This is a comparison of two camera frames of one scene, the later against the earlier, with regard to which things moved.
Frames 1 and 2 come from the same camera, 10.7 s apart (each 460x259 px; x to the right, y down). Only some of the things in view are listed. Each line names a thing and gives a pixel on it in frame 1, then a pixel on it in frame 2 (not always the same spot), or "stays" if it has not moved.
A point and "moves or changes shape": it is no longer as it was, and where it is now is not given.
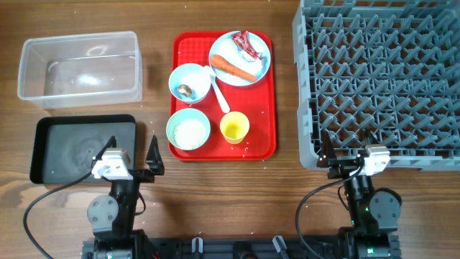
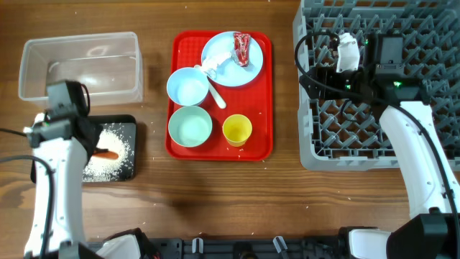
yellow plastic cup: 234,126 stays
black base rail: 238,247 stays
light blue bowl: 190,83 stays
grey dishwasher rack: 379,72 stays
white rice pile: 189,133 to 113,138
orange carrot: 221,63 moves or changes shape
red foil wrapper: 242,41 moves or changes shape
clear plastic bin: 81,70 stays
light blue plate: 224,45 moves or changes shape
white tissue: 246,60 to 214,58
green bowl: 188,129 stays
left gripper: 154,162 to 98,131
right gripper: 328,159 to 319,73
